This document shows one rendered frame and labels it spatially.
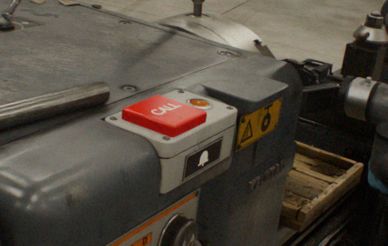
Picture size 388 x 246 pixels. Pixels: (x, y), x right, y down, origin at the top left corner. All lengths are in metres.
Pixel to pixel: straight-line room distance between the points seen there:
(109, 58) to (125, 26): 0.15
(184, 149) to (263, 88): 0.19
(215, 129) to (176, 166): 0.07
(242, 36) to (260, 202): 0.31
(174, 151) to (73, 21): 0.39
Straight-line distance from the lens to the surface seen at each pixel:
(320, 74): 1.47
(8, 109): 0.68
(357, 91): 1.42
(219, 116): 0.76
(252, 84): 0.88
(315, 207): 1.43
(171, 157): 0.70
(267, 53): 1.23
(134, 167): 0.67
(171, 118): 0.71
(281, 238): 1.41
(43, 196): 0.59
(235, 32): 1.20
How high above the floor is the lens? 1.53
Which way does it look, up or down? 21 degrees down
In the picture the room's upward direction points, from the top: 8 degrees clockwise
